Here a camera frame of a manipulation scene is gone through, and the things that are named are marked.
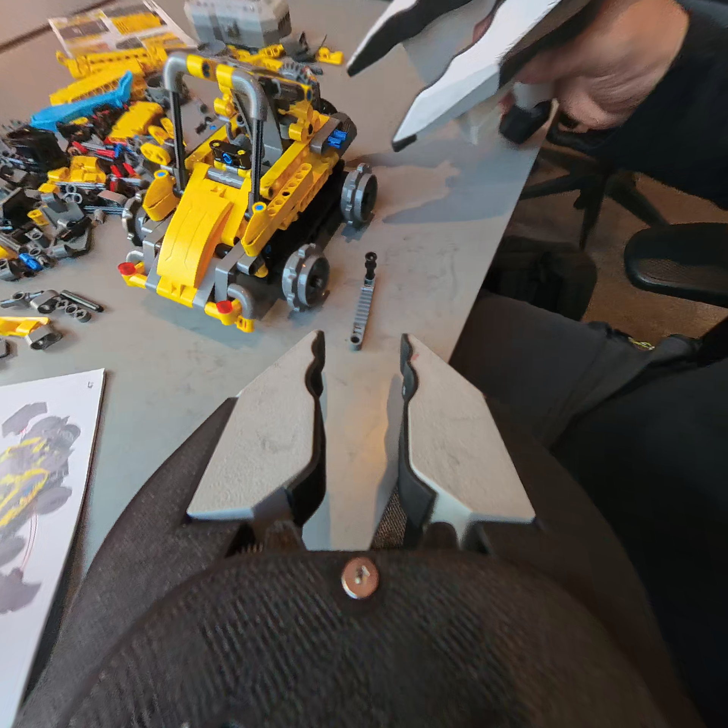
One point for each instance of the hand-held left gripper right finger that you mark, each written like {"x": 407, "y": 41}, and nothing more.
{"x": 460, "y": 449}

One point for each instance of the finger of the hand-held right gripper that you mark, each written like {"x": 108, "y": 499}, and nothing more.
{"x": 478, "y": 68}
{"x": 421, "y": 17}

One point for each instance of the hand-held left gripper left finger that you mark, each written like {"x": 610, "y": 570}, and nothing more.
{"x": 267, "y": 443}

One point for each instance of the grey toothed rack piece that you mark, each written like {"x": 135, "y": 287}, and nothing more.
{"x": 364, "y": 310}

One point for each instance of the black axle pin piece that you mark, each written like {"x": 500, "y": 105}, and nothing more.
{"x": 371, "y": 263}

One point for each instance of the person's right forearm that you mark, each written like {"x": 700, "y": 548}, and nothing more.
{"x": 699, "y": 114}

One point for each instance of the grey desk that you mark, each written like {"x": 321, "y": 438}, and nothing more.
{"x": 455, "y": 227}

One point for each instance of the person's right hand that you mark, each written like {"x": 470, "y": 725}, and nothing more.
{"x": 603, "y": 74}

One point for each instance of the black office chair base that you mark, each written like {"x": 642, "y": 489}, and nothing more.
{"x": 591, "y": 182}

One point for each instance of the person's clothed body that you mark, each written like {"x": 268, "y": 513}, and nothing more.
{"x": 569, "y": 364}

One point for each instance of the grey toy motor block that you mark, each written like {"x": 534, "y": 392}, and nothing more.
{"x": 239, "y": 20}

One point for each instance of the black bag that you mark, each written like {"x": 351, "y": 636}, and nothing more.
{"x": 540, "y": 278}

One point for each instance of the white instruction booklet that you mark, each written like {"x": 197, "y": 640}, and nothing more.
{"x": 57, "y": 409}

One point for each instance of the black mesh office chair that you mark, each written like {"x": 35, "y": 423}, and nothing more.
{"x": 682, "y": 261}

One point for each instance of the yellow toy brick vehicle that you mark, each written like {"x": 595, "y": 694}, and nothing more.
{"x": 193, "y": 227}

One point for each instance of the black toy axle rod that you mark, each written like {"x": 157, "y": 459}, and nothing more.
{"x": 82, "y": 301}

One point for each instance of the grey toy connector piece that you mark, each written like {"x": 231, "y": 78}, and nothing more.
{"x": 44, "y": 338}
{"x": 57, "y": 304}

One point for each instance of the yellow curved toy piece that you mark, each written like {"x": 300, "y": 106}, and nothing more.
{"x": 20, "y": 325}

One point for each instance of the yellow and black leaflet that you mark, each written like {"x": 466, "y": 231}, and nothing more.
{"x": 136, "y": 23}

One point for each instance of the pile of toy building pieces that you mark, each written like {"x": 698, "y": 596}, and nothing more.
{"x": 85, "y": 170}

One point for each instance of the blue toy panel piece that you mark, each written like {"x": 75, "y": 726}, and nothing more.
{"x": 85, "y": 108}

